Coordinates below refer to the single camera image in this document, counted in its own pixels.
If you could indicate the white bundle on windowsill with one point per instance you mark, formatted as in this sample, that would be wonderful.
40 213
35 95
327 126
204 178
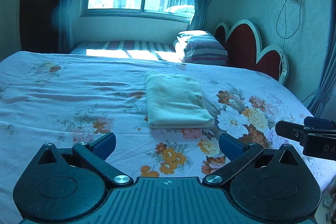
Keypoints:
186 11

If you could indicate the dark wooden wardrobe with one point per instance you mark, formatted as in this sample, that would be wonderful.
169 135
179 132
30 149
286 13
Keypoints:
39 25

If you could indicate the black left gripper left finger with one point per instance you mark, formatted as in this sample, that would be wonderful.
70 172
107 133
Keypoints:
61 185

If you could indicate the red heart-shaped headboard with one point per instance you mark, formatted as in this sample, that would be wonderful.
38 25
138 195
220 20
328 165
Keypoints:
245 50

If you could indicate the striped mattress cover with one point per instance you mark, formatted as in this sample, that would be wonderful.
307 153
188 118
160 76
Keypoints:
128 49

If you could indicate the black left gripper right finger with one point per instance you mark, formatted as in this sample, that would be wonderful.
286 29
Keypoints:
266 185

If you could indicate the white floral bed sheet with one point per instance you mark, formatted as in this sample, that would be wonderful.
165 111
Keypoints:
65 99

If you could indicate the blue-grey near curtain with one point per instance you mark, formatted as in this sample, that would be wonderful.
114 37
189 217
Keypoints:
325 89

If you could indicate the right hand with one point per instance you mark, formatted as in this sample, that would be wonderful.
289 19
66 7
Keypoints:
332 193

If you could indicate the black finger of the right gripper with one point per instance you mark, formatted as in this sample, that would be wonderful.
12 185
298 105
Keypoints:
290 130

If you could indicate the cream knitted small garment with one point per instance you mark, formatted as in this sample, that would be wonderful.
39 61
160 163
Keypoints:
175 102

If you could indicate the striped folded quilt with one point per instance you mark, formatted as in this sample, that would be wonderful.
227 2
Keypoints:
200 47

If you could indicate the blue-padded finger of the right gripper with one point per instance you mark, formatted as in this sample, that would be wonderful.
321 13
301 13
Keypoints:
319 123

